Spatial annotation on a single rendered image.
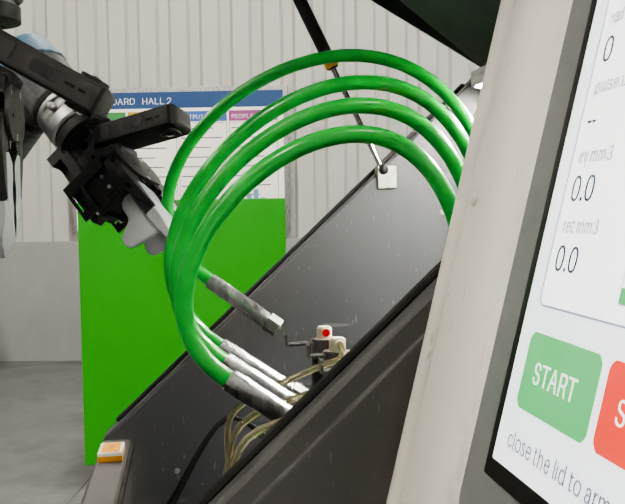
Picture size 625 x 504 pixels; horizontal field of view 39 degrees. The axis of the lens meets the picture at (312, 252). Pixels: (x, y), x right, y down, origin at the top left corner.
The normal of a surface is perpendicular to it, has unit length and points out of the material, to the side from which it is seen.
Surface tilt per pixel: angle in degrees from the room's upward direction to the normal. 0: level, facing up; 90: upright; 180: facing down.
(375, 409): 90
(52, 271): 90
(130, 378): 90
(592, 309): 76
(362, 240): 90
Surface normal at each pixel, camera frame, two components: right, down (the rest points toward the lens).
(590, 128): -0.96, -0.21
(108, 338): 0.11, 0.05
